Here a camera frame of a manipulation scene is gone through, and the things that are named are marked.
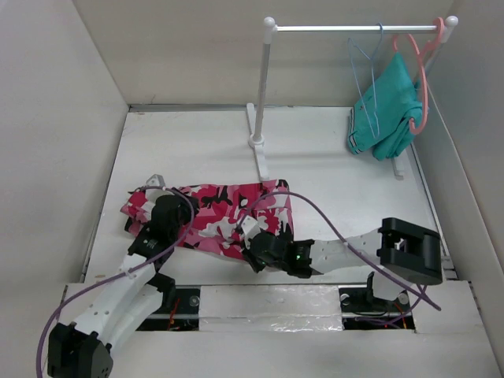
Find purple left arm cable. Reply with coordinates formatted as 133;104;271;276
35;186;200;375

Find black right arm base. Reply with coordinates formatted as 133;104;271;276
339;286;415;331

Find teal garment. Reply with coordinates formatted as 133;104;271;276
346;53;423;161

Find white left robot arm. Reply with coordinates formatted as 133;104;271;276
45;191;199;377

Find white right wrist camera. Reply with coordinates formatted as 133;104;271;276
239;216;261;241

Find blue wire hanger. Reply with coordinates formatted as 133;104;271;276
346;23;386;139

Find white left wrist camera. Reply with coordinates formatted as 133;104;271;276
146;174;165;191

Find white clothes rack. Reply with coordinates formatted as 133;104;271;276
246;15;459;181

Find pink camouflage trousers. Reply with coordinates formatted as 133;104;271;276
120;178;294;262

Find pink plastic hanger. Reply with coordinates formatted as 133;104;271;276
406;17;445;135

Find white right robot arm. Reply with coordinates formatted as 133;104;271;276
239;216;443;310

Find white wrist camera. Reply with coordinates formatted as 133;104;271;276
146;174;165;191
239;216;261;241

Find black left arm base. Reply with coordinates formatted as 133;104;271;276
137;286;201;332

